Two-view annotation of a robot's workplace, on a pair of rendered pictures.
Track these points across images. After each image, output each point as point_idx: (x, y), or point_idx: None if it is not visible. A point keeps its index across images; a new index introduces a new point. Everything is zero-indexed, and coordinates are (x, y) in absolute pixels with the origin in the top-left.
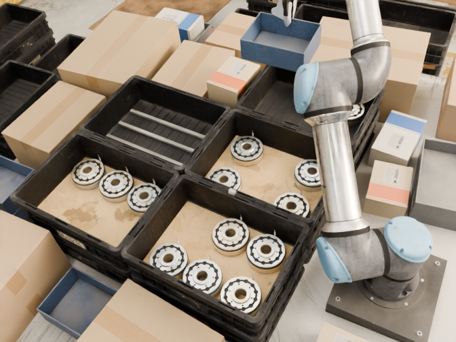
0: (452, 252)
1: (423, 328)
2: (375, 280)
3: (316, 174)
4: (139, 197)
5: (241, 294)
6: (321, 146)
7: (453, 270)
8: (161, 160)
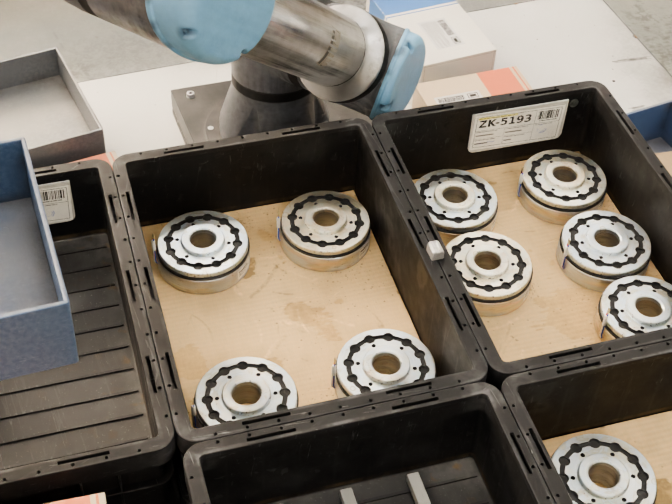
0: (128, 116)
1: None
2: (321, 104)
3: (204, 227)
4: (619, 478)
5: None
6: (293, 6)
7: (165, 102)
8: (516, 449)
